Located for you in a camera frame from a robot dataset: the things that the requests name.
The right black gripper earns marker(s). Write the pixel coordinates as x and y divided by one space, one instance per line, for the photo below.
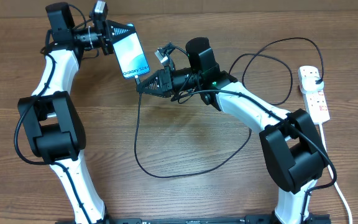
165 77

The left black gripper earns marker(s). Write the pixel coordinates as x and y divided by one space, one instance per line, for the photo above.
111 28

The Samsung Galaxy smartphone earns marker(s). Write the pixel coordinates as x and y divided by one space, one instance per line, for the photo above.
130 56

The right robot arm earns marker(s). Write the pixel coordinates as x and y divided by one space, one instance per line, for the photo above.
294 154

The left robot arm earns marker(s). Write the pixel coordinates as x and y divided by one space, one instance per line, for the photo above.
49 131

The white charger plug adapter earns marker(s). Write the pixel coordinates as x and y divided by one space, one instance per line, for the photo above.
309 85

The white power strip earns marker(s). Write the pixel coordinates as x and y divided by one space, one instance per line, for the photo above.
315 103

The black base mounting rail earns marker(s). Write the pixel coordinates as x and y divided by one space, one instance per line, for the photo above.
194 220

